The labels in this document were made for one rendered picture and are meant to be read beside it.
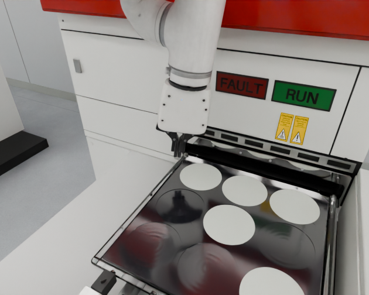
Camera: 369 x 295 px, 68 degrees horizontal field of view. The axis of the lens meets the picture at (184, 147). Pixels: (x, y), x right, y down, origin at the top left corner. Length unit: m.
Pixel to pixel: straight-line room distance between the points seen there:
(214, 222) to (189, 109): 0.23
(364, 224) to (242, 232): 0.20
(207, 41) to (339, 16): 0.21
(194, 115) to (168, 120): 0.05
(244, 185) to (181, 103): 0.25
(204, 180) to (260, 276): 0.25
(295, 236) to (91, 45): 0.69
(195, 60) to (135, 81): 0.32
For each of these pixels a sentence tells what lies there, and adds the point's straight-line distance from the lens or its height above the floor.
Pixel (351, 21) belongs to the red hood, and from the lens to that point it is 0.54.
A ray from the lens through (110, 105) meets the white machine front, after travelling 0.88.
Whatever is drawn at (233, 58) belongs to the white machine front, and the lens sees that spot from 0.63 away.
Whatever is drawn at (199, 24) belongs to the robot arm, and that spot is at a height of 1.25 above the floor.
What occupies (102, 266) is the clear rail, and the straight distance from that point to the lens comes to 0.52.
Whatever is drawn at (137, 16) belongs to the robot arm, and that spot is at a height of 1.25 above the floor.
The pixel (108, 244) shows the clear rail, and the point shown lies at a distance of 0.55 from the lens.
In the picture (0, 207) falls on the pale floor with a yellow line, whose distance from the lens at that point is 2.20.
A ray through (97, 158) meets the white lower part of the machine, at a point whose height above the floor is 0.73.
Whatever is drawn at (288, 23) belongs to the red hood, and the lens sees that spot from 0.54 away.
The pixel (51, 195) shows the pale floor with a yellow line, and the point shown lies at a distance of 2.12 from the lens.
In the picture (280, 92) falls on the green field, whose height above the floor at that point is 1.10.
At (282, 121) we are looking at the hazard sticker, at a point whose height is 1.03.
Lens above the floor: 1.32
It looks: 34 degrees down
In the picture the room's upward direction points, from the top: straight up
